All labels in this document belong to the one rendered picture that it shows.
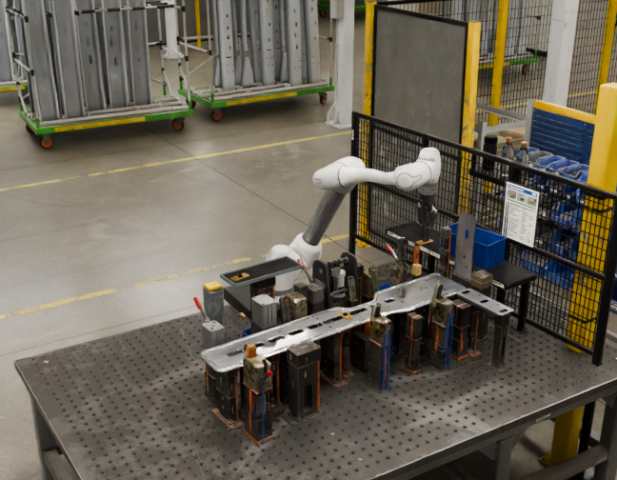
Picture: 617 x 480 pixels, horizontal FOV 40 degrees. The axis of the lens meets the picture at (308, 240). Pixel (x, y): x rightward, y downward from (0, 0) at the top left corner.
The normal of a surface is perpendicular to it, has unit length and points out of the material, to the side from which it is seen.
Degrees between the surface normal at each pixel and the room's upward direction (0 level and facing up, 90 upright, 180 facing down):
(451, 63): 90
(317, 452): 0
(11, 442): 0
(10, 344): 0
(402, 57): 90
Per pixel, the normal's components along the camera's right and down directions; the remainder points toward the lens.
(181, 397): 0.00, -0.92
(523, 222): -0.81, 0.22
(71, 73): 0.43, 0.29
